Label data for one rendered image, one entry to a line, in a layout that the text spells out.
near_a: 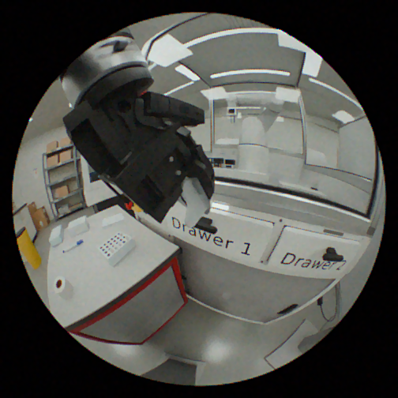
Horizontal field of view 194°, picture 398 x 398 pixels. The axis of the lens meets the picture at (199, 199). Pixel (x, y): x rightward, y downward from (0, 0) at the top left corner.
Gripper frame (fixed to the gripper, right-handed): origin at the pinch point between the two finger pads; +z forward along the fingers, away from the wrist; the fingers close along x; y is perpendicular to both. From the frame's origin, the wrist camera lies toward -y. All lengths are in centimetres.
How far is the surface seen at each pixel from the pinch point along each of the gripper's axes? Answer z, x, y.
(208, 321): 77, 11, 58
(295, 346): 67, 94, 64
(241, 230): 7.3, 8.2, 0.0
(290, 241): 6.9, 19.2, -0.2
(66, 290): -7.9, -18.6, 41.9
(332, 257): 4.4, 30.4, 2.3
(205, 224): 4.7, 1.3, 1.8
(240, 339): 73, 42, 63
